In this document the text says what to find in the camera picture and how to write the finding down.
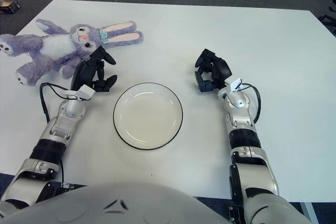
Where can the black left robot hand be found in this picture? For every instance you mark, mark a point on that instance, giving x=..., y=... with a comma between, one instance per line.
x=85, y=73

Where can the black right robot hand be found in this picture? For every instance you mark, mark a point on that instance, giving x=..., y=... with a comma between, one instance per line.
x=219, y=70

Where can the purple plush bunny doll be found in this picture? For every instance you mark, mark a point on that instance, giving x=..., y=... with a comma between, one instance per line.
x=57, y=43

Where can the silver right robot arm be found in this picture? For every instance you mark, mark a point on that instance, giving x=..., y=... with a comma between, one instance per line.
x=249, y=161

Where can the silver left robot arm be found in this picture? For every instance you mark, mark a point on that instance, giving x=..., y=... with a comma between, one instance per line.
x=50, y=140

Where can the white plate with black rim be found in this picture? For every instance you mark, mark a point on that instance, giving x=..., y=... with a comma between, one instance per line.
x=148, y=116

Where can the dark cardboard box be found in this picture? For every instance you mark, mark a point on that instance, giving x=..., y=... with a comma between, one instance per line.
x=9, y=5

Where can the black office chair base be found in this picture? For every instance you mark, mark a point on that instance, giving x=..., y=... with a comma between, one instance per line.
x=328, y=19

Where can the grey robot torso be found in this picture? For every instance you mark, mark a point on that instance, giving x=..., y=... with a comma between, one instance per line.
x=118, y=208

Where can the white table leg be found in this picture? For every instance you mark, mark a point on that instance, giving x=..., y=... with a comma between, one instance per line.
x=306, y=212

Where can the metal table support bracket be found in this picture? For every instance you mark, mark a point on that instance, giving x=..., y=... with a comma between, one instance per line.
x=235, y=213
x=68, y=186

